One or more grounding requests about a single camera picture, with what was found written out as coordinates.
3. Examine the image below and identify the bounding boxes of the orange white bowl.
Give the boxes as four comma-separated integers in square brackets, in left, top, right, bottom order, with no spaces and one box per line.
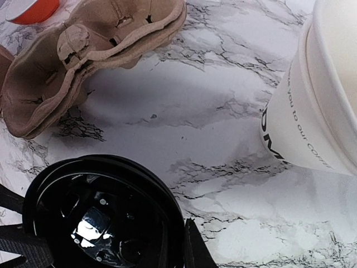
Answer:
[5,0,60,25]

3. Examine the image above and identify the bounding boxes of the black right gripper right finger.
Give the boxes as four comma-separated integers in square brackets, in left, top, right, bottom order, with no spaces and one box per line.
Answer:
[184,219,218,268]

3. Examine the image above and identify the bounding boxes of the stack of white paper cups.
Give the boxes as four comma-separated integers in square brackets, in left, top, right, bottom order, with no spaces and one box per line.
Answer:
[260,1,356,175]

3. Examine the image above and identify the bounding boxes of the stacked cardboard cup carriers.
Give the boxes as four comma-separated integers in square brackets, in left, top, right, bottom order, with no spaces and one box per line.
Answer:
[1,0,187,139]

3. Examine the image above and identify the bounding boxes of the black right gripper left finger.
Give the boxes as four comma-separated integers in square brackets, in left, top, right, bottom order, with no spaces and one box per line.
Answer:
[1,185,54,267]

